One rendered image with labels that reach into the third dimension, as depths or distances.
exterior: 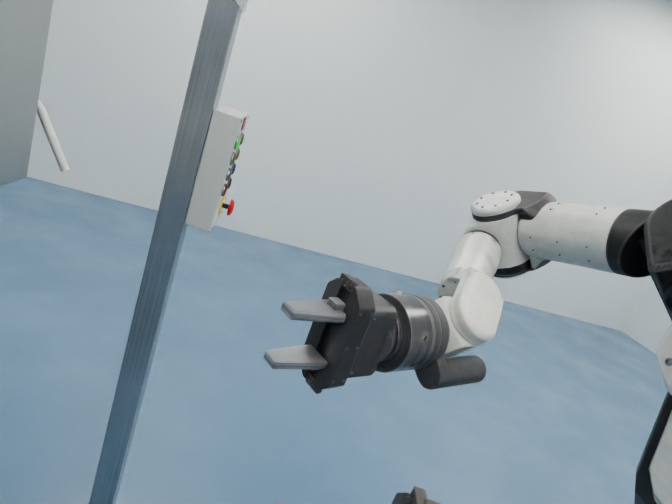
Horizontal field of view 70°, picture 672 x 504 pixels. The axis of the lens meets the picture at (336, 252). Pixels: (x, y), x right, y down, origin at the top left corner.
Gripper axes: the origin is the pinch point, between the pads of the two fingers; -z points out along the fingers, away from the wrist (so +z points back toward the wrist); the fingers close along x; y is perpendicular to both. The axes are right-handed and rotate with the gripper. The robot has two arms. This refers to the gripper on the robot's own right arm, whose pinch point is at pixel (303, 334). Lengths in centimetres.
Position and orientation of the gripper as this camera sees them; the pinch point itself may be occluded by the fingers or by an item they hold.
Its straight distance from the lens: 47.7
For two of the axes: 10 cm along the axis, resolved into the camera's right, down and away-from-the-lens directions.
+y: -5.6, -4.3, 7.1
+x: -3.4, 9.0, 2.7
